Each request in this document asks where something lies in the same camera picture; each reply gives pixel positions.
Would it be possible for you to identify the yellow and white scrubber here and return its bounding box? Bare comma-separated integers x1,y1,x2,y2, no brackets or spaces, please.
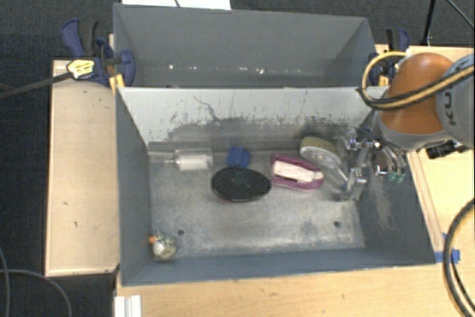
299,135,343,177

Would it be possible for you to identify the clear glass bottle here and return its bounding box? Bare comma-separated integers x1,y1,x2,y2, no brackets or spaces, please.
148,147,215,172

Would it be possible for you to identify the black round disc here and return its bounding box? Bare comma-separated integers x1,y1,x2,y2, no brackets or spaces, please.
210,166,272,203

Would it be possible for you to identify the grey metal bin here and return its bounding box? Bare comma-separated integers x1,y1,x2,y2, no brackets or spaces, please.
112,2,437,287

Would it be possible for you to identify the blue folded cloth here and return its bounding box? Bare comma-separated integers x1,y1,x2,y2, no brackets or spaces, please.
226,146,252,169

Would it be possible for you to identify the black cylinder on white bracket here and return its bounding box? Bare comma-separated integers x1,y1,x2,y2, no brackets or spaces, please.
425,139,469,160

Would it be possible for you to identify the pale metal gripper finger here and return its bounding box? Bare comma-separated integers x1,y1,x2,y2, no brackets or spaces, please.
347,166,369,202
330,159,352,200

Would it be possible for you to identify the pale wood board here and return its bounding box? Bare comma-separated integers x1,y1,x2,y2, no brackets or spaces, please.
44,59,122,278

